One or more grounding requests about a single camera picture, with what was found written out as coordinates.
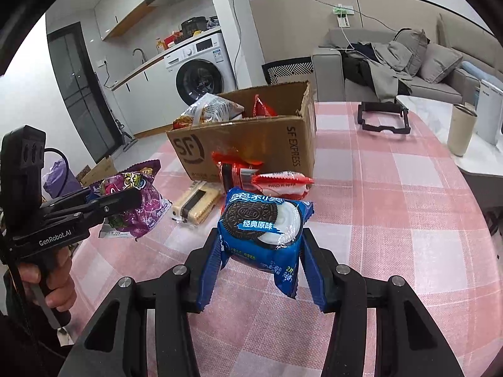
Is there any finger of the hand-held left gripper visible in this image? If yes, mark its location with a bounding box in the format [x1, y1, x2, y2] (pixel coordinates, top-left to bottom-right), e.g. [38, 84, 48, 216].
[39, 187, 93, 210]
[59, 189, 143, 240]

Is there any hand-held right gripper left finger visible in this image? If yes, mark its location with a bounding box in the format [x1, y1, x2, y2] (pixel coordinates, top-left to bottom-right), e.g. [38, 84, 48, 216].
[59, 228, 224, 377]

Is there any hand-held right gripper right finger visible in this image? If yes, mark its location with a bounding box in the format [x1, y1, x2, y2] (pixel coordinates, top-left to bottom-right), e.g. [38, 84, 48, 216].
[301, 228, 466, 377]

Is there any purple snack packet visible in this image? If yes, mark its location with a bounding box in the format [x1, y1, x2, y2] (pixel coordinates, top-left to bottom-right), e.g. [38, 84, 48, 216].
[90, 160, 174, 240]

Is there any yellow cracker packet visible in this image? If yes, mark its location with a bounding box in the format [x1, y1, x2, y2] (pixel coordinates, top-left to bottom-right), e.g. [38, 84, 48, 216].
[172, 181, 223, 226]

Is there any blue cookie packet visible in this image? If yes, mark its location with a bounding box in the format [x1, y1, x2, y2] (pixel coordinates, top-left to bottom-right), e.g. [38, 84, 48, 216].
[217, 188, 315, 299]

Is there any red white candy packet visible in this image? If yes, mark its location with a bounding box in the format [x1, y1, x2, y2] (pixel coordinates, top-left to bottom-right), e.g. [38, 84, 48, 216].
[251, 172, 316, 201]

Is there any small red snack packet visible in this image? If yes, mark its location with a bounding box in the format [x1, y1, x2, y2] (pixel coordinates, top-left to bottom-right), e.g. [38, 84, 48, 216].
[212, 150, 265, 189]

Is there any brown cardboard box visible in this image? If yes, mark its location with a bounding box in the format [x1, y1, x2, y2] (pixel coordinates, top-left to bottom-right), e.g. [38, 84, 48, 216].
[167, 80, 317, 183]

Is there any red white noodle snack packet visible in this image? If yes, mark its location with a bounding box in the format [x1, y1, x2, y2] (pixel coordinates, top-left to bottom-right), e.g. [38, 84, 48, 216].
[173, 93, 245, 129]

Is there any large red snack packet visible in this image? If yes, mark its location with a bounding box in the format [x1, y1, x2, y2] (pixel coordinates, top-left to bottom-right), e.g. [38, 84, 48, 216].
[252, 94, 278, 117]

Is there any person's left hand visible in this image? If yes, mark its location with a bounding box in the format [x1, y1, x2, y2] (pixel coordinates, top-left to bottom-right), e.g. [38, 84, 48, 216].
[18, 249, 77, 313]

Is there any purple plastic bag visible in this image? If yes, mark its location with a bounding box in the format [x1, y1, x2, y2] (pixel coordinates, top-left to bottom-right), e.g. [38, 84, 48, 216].
[43, 159, 79, 205]

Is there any cardboard box with cat print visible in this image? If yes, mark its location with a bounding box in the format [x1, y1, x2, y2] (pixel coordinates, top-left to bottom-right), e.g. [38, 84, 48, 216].
[76, 156, 119, 187]

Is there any grey mop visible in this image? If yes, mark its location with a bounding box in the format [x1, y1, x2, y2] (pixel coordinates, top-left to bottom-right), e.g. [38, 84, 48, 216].
[114, 118, 136, 152]

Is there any pink plaid tablecloth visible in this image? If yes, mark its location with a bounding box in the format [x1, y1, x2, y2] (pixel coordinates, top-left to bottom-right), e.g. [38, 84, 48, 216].
[65, 101, 503, 377]

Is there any dark glass door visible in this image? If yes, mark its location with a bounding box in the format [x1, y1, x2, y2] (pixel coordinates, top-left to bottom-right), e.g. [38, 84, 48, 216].
[46, 21, 120, 166]

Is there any white kitchen counter cabinet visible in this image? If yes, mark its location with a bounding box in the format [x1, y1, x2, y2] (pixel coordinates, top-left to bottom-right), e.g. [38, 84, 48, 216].
[111, 53, 174, 138]

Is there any white washing machine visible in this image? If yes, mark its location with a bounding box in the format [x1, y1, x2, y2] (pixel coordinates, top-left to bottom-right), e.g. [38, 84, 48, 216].
[163, 32, 236, 105]

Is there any beige cup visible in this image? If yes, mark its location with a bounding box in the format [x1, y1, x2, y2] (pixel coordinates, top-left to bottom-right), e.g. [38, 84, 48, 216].
[447, 103, 478, 156]

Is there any white coffee table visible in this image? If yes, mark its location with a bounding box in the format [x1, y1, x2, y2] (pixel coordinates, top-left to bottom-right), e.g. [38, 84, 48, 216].
[395, 94, 503, 177]

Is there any black white patterned seat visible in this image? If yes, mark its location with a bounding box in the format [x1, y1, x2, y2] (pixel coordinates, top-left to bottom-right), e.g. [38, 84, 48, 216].
[264, 57, 315, 86]

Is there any grey sofa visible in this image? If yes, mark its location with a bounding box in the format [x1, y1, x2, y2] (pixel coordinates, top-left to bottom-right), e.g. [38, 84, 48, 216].
[312, 14, 503, 105]

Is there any black clothing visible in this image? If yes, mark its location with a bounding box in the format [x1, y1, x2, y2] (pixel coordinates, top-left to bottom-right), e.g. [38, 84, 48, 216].
[342, 43, 378, 87]

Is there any grey jacket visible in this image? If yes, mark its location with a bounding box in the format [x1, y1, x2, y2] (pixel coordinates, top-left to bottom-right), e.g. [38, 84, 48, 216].
[369, 41, 413, 101]

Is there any white kettle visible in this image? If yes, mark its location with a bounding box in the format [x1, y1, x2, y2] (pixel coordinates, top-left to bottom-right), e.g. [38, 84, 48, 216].
[475, 79, 503, 146]

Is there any grey pillow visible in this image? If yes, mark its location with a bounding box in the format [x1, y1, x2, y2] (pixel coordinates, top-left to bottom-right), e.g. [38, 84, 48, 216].
[418, 42, 463, 84]
[394, 28, 429, 77]

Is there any green white power strip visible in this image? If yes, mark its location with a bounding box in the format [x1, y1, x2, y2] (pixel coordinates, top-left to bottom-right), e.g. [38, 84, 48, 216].
[332, 3, 354, 27]

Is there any black frame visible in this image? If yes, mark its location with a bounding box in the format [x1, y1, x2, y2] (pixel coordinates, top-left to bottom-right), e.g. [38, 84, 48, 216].
[357, 101, 411, 132]

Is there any white wall cabinet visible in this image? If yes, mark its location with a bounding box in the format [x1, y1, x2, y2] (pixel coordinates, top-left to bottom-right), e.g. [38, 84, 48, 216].
[94, 0, 209, 42]

